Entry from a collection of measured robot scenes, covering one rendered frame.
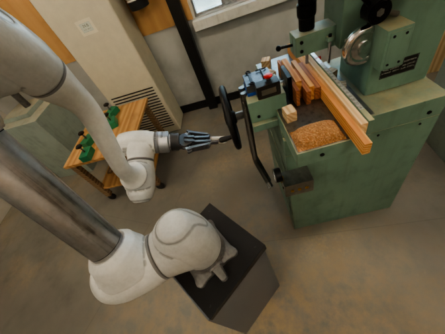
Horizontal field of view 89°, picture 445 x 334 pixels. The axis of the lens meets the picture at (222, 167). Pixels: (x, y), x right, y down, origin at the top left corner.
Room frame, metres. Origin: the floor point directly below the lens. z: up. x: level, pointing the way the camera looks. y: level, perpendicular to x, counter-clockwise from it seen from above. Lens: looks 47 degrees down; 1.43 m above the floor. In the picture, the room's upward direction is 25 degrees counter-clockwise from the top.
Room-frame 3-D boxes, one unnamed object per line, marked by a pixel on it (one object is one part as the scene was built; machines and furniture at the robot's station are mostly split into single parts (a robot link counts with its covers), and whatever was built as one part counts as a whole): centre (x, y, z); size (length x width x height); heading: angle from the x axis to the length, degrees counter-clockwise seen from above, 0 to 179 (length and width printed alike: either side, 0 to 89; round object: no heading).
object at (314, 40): (0.74, -0.48, 1.03); 0.14 x 0.07 x 0.09; 78
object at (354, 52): (0.60, -0.56, 1.02); 0.12 x 0.03 x 0.12; 78
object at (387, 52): (0.55, -0.60, 1.02); 0.09 x 0.07 x 0.12; 168
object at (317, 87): (0.69, -0.42, 0.92); 0.19 x 0.02 x 0.05; 168
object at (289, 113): (0.56, -0.28, 0.92); 0.04 x 0.03 x 0.04; 174
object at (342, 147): (0.69, -0.33, 0.87); 0.61 x 0.30 x 0.06; 168
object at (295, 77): (0.73, -0.38, 0.94); 0.18 x 0.02 x 0.07; 168
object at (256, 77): (0.70, -0.25, 0.99); 0.13 x 0.11 x 0.06; 168
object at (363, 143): (0.64, -0.43, 0.92); 0.67 x 0.02 x 0.04; 168
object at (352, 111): (0.66, -0.46, 0.92); 0.60 x 0.02 x 0.05; 168
